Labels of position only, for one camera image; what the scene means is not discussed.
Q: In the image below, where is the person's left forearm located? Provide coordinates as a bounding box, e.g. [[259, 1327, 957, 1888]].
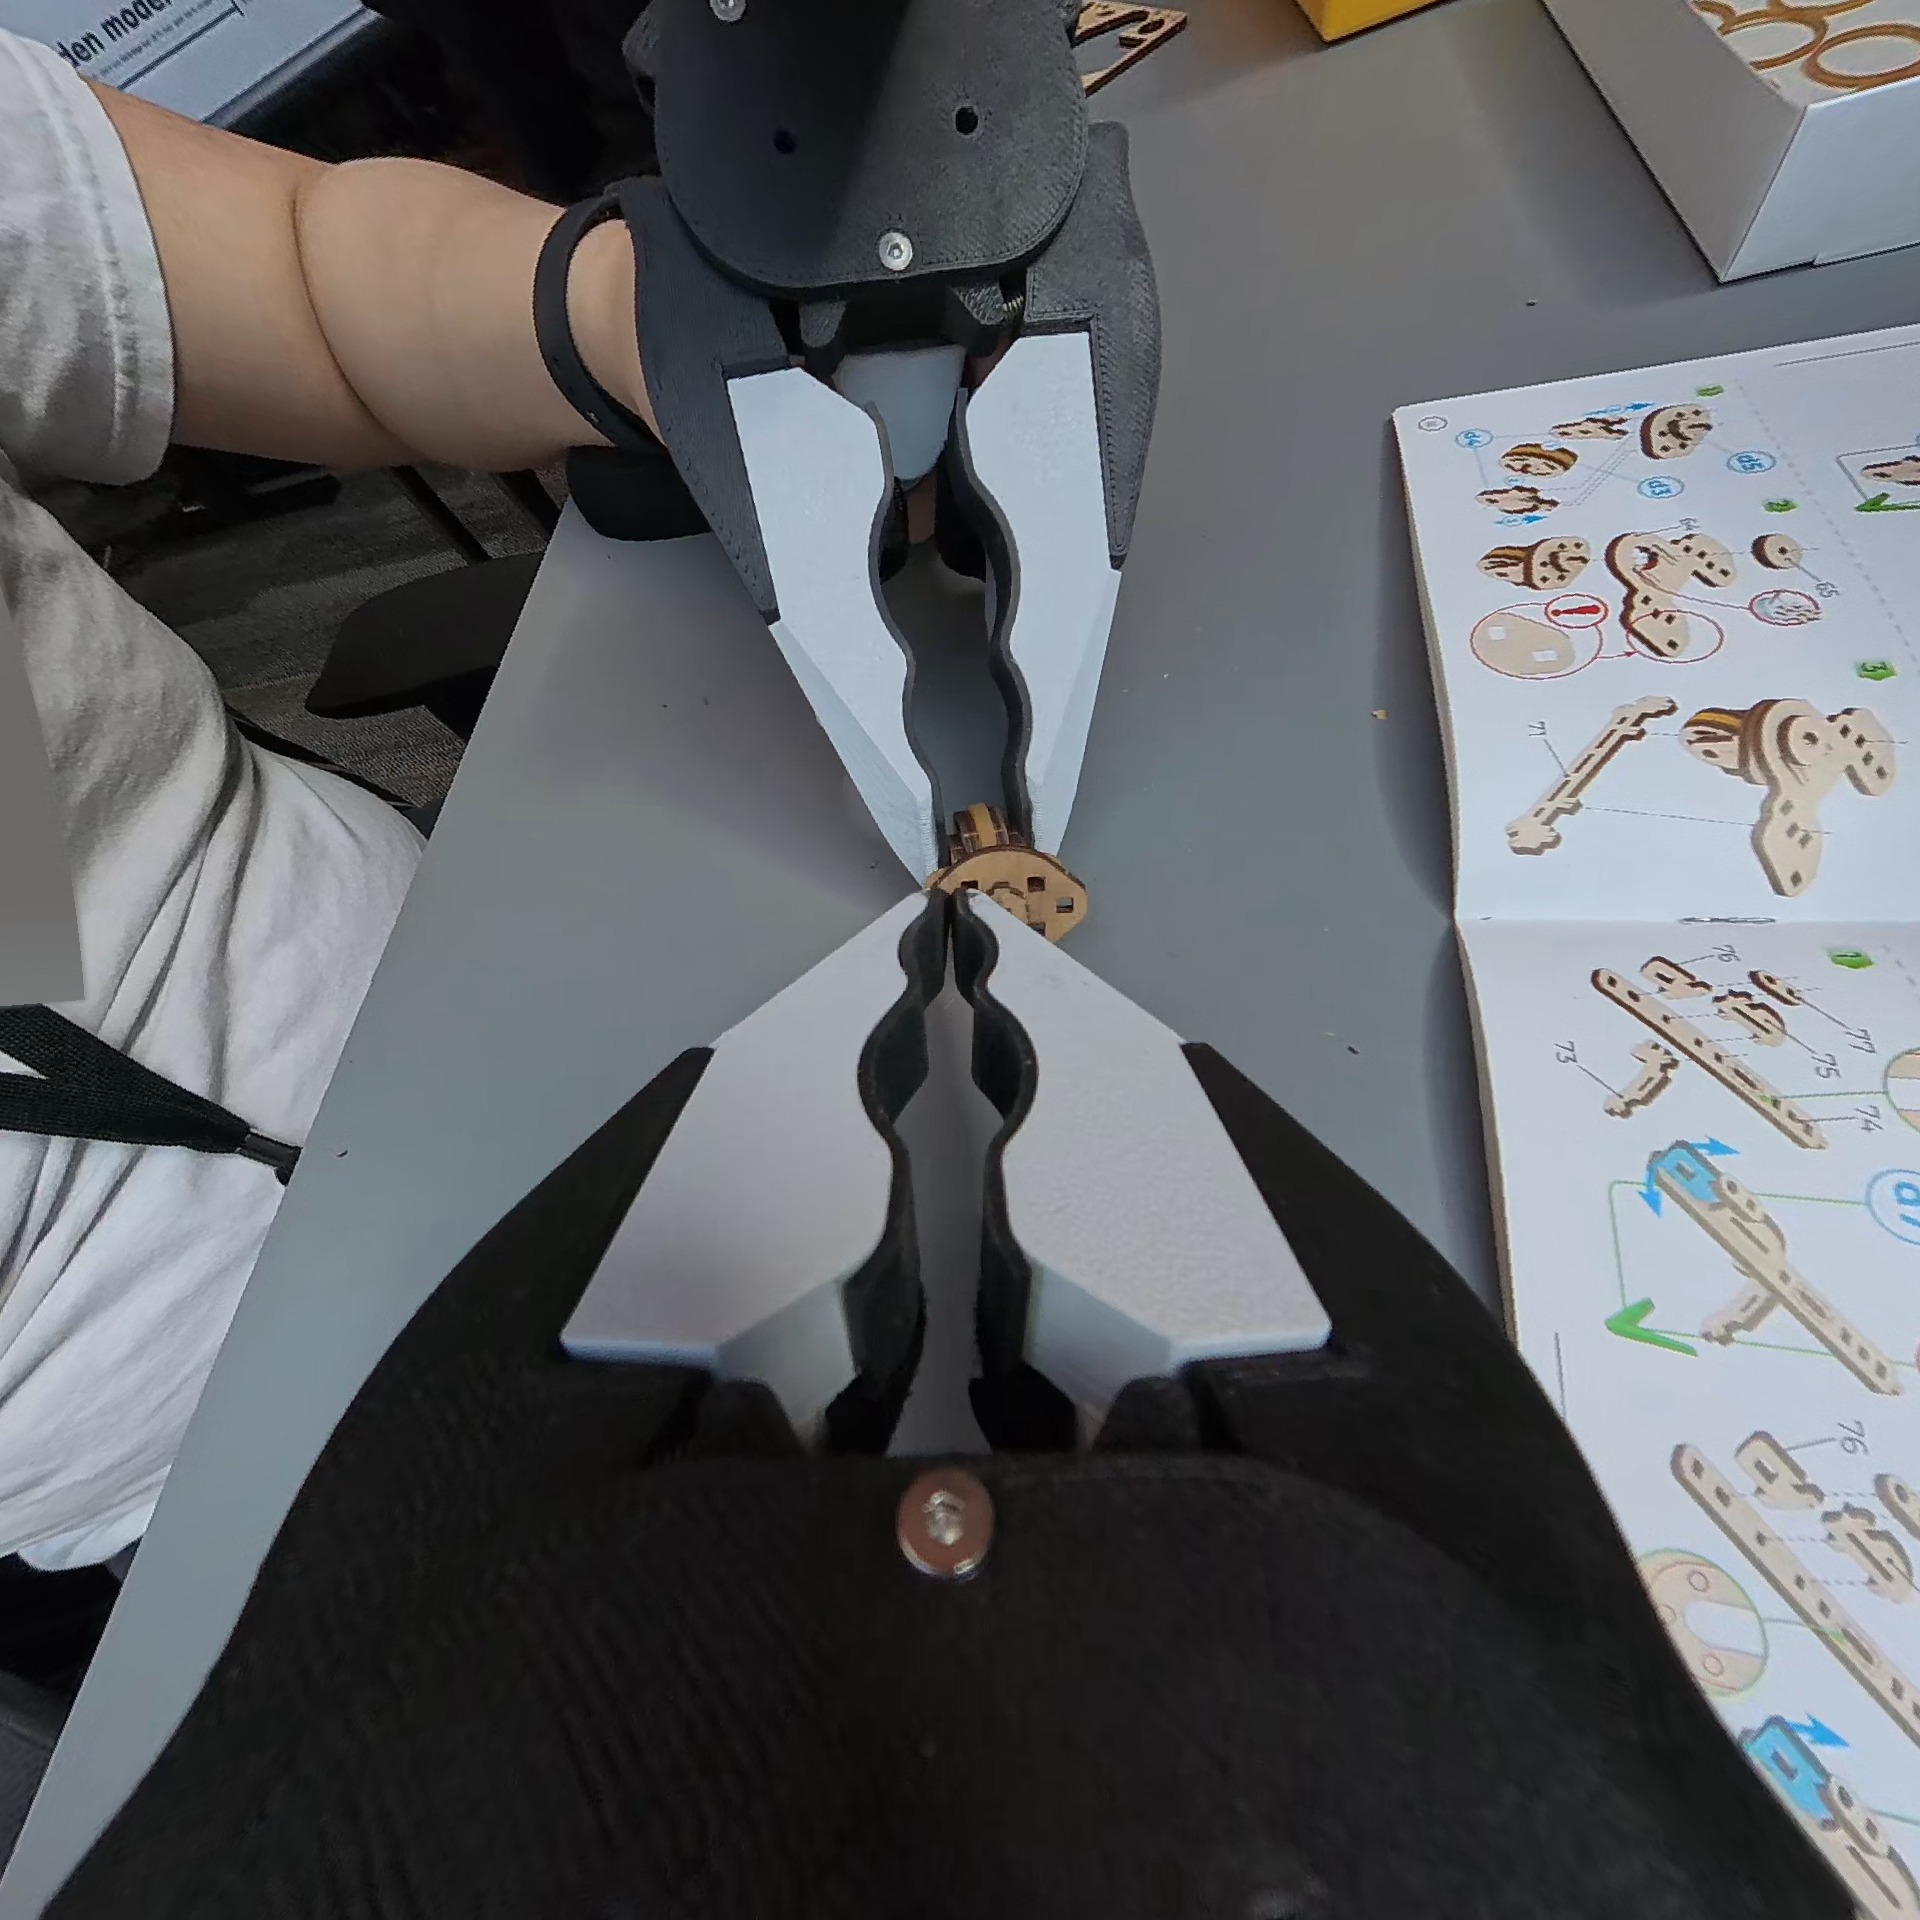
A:
[[292, 151, 662, 474]]

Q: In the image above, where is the illustrated instruction booklet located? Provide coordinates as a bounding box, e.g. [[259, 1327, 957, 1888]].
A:
[[1390, 335, 1920, 1920]]

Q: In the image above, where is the white cardboard box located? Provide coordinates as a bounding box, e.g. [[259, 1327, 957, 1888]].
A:
[[1545, 0, 1920, 282]]

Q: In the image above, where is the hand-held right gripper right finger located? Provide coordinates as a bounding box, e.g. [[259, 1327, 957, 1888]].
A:
[[955, 900, 1335, 1445]]

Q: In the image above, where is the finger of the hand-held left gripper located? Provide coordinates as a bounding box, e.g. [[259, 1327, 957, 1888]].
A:
[[941, 323, 1127, 847], [726, 359, 968, 882]]

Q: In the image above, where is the small wooden model assembly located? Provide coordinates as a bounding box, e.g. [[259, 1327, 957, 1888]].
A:
[[920, 804, 1090, 946]]

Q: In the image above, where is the grey desk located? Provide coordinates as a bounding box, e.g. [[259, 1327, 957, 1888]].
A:
[[0, 0, 1920, 1920]]

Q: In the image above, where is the black lanyard strap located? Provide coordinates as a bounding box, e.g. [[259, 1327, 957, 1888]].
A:
[[0, 1005, 302, 1187]]

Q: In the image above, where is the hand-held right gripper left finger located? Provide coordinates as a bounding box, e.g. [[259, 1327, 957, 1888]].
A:
[[561, 891, 955, 1451]]

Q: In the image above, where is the plywood sheet with ring cutouts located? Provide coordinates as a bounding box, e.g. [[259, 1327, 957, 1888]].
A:
[[1690, 0, 1920, 97]]

